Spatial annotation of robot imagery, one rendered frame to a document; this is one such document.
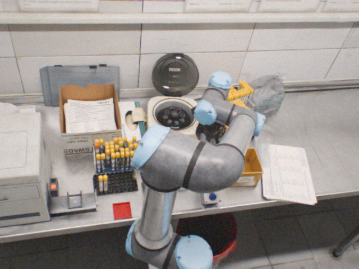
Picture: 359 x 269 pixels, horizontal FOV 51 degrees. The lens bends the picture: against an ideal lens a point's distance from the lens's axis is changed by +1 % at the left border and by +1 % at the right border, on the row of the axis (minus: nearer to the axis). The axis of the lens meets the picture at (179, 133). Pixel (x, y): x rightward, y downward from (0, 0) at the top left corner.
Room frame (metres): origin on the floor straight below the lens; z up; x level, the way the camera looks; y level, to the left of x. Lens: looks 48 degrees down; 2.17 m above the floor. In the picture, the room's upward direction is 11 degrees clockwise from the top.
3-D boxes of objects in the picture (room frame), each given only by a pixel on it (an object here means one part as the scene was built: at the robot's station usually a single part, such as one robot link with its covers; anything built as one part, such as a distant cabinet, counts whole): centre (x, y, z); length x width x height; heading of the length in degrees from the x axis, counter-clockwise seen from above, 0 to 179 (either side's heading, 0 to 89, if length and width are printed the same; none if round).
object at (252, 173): (1.01, -0.29, 0.93); 0.13 x 0.13 x 0.10; 17
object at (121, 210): (0.73, 0.16, 0.88); 0.07 x 0.07 x 0.01; 21
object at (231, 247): (0.99, -0.21, 0.22); 0.38 x 0.37 x 0.44; 111
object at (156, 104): (1.17, 0.03, 0.94); 0.30 x 0.24 x 0.12; 12
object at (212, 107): (0.90, -0.09, 1.34); 0.11 x 0.11 x 0.08; 75
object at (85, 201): (0.70, 0.36, 0.92); 0.21 x 0.07 x 0.05; 111
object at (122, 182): (0.84, 0.22, 0.93); 0.17 x 0.09 x 0.11; 111
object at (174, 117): (1.18, 0.04, 0.97); 0.15 x 0.15 x 0.07
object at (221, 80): (1.00, -0.10, 1.34); 0.09 x 0.08 x 0.11; 165
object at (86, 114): (1.10, 0.40, 0.95); 0.29 x 0.25 x 0.15; 21
